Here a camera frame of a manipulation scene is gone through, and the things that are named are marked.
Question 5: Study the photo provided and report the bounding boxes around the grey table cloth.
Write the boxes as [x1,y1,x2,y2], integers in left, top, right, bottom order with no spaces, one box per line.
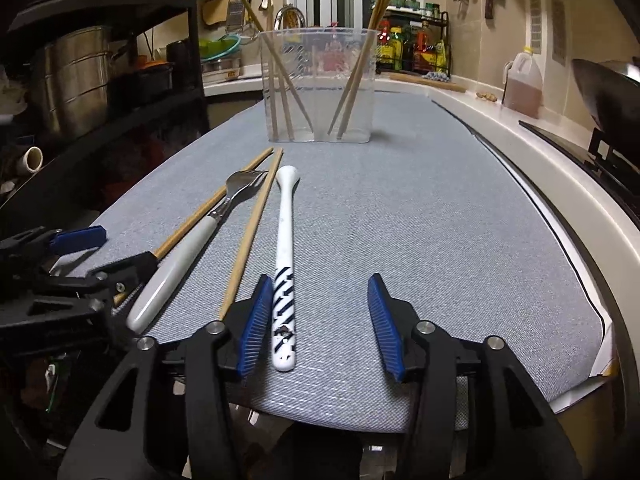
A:
[60,89,608,433]

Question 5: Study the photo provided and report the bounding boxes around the large steel stockpot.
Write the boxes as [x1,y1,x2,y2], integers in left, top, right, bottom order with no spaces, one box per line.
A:
[30,25,126,133]

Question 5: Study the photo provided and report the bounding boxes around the wooden cutting board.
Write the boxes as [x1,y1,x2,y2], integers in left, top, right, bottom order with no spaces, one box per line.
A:
[200,0,231,28]

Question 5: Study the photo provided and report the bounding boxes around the white paper roll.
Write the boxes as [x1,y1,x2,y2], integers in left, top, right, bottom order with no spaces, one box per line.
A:
[10,146,45,178]

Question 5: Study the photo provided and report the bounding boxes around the wall vent grille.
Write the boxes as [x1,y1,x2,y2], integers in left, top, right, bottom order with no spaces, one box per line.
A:
[550,0,567,67]
[529,0,543,56]

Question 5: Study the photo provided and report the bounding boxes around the white kitchen counter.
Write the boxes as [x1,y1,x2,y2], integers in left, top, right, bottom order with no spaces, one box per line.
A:
[202,72,640,321]

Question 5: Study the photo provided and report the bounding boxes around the row of condiment bottles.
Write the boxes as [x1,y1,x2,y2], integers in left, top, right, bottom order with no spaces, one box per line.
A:
[375,20,448,75]

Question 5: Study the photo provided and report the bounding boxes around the black spice rack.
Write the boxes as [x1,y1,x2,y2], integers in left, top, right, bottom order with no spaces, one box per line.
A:
[372,7,450,81]

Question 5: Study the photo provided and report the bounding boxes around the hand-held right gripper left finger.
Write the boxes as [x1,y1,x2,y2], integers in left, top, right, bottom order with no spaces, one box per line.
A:
[56,274,275,480]

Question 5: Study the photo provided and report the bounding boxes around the chrome faucet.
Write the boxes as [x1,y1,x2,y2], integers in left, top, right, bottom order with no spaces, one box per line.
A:
[274,5,307,33]

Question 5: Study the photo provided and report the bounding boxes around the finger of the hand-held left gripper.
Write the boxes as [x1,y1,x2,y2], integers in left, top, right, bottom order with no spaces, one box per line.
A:
[0,226,108,275]
[0,250,161,350]

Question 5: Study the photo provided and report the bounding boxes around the clear plastic utensil container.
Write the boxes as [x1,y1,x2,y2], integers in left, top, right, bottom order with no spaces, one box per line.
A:
[259,27,378,145]

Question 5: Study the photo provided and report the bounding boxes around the steel wok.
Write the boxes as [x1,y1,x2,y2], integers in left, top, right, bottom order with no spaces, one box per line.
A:
[572,57,640,133]

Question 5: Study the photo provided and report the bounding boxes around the black shelf rack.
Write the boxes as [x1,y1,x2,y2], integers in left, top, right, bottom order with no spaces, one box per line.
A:
[0,0,211,221]

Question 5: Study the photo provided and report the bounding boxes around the black pot with orange rim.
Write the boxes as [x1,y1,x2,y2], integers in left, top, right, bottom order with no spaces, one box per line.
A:
[127,60,176,106]

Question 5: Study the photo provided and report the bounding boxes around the black gas stove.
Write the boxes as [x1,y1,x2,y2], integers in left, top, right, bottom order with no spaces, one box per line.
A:
[519,120,640,201]

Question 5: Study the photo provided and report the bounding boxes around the black kettle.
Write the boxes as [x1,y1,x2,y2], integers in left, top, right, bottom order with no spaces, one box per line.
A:
[166,37,201,68]

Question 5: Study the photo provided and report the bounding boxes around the white striped ceramic spoon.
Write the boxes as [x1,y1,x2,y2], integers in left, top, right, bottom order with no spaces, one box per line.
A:
[272,165,301,372]

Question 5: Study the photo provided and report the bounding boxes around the wooden rolling pin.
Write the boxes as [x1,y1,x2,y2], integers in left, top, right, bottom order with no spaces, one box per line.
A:
[389,72,467,93]

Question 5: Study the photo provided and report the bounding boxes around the metal grater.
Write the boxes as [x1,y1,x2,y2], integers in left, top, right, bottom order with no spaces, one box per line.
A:
[226,0,247,31]

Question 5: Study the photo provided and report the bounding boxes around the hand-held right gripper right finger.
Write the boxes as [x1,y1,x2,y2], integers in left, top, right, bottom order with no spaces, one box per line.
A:
[366,273,586,480]

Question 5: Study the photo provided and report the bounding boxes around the white-handled metal fork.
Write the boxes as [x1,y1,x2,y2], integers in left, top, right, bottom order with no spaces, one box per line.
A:
[125,169,270,332]

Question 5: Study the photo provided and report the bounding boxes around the green plastic basin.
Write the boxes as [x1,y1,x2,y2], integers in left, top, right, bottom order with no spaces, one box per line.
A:
[200,35,241,61]

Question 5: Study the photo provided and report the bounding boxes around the white plastic bag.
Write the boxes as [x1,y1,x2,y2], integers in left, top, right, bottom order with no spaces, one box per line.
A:
[0,70,28,126]

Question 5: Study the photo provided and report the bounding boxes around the plastic oil jug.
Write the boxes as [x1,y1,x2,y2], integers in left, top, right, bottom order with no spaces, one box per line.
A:
[502,46,545,120]

